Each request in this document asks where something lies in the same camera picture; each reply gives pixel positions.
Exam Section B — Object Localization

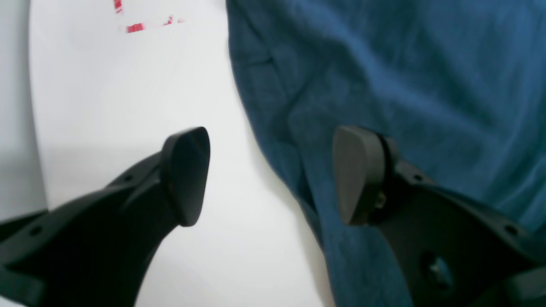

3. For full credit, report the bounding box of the dark teal T-shirt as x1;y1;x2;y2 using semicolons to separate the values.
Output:
226;0;546;307

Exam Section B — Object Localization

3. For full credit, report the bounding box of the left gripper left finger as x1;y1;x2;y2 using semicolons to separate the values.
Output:
0;127;210;307

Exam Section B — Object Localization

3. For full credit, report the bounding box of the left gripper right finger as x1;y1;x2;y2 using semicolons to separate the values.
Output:
333;125;546;307

